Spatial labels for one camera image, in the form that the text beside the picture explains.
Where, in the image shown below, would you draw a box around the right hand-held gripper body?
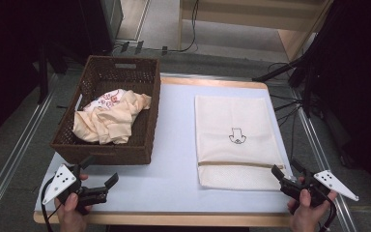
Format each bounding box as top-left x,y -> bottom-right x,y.
279,169 -> 359,208

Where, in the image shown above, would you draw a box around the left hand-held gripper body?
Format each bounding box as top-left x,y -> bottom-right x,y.
42,163 -> 109,216

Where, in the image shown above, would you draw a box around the brown wicker basket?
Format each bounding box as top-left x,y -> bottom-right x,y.
49,54 -> 161,166

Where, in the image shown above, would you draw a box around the cream printed garment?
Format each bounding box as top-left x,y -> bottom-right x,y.
71,88 -> 153,146

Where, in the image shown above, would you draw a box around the cream mesh laundry bag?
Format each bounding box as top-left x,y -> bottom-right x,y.
194,94 -> 287,191

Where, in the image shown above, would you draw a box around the person's left hand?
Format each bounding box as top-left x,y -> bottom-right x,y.
54,173 -> 93,232

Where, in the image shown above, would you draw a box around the person's right hand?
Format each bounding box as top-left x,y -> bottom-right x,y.
286,176 -> 339,232

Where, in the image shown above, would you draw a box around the black metal stand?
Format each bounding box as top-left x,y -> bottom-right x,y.
251,47 -> 323,119

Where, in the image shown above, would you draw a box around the black curtain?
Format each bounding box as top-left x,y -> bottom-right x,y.
0,0 -> 90,149
302,0 -> 371,201

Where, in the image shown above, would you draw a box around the light wooden shelf unit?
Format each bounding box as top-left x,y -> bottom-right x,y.
178,0 -> 333,63

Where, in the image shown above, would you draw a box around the dark cabinet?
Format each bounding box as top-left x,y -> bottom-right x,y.
77,0 -> 126,56

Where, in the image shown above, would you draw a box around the metal floor rail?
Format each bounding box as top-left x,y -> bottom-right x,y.
288,86 -> 359,232
0,72 -> 60,223

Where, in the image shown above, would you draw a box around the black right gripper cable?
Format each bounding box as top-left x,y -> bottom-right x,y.
318,195 -> 338,232

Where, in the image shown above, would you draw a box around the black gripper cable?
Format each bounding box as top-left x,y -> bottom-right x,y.
41,176 -> 60,232
318,195 -> 338,232

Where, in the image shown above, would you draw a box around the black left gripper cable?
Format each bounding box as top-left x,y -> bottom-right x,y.
41,176 -> 60,232

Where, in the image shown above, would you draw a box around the black floor cables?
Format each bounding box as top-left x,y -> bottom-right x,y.
267,61 -> 305,154

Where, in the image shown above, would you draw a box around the thin black hanging cable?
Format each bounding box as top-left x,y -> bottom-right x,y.
170,0 -> 201,54

